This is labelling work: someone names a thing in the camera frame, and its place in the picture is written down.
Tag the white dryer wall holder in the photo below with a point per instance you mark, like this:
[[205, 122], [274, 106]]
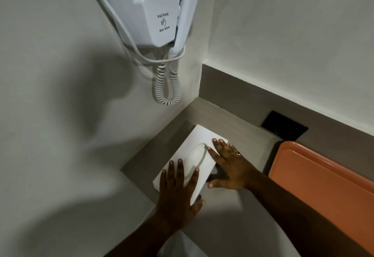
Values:
[[146, 8]]

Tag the person's left hand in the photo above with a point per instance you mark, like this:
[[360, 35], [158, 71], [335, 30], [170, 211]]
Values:
[[176, 201]]

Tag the person's right forearm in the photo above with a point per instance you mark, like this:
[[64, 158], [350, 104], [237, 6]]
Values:
[[298, 221]]

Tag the person's right hand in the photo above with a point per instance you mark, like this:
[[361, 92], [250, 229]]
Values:
[[233, 172]]

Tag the orange plastic tray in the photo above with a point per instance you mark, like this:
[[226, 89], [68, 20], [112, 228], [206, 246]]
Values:
[[321, 183]]

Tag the grey back panel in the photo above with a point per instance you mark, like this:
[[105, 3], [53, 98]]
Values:
[[233, 96]]

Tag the white wall hair dryer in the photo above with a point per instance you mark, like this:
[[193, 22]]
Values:
[[159, 84]]

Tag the black wall outlet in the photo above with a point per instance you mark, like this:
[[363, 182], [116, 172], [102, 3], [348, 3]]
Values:
[[283, 125]]

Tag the white tissue box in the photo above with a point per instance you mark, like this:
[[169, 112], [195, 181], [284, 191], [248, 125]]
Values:
[[192, 137]]

